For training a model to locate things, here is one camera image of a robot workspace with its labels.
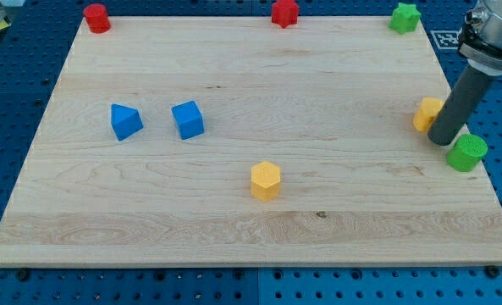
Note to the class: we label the blue triangular prism block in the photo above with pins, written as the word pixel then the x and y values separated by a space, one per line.
pixel 125 121

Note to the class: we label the white fiducial marker tag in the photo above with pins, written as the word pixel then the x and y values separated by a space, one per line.
pixel 445 39

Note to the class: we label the red star block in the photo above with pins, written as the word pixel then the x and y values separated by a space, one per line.
pixel 285 13

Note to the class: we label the wooden board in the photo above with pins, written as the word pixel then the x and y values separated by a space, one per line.
pixel 330 100

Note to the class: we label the blue cube block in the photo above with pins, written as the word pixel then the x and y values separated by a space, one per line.
pixel 188 119

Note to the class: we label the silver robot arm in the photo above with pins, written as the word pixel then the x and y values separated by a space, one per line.
pixel 480 37

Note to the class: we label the green cylinder block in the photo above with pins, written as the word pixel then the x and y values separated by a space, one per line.
pixel 467 152

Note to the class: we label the yellow hexagon block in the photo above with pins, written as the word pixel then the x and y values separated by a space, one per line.
pixel 265 181

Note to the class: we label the red cylinder block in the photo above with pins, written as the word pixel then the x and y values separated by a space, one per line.
pixel 96 16

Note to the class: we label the green star block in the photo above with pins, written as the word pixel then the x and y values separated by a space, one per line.
pixel 405 17

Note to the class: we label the yellow block behind rod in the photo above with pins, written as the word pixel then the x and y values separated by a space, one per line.
pixel 427 112

